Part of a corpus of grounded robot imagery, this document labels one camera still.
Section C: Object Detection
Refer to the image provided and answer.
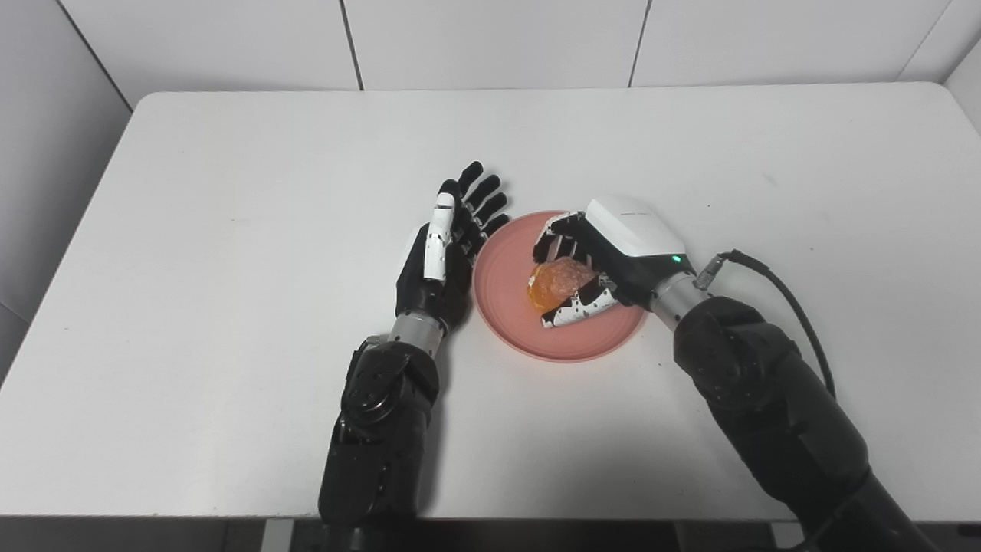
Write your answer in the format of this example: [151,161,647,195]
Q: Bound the orange cream puff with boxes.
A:
[526,257,599,314]

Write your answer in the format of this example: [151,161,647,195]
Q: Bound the pink round plate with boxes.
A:
[472,211,651,363]

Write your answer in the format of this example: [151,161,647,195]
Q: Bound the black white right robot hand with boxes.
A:
[532,195,695,329]

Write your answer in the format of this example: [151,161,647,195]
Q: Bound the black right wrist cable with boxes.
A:
[694,250,836,399]

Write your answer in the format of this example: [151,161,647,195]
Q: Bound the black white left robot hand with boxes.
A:
[395,160,511,335]

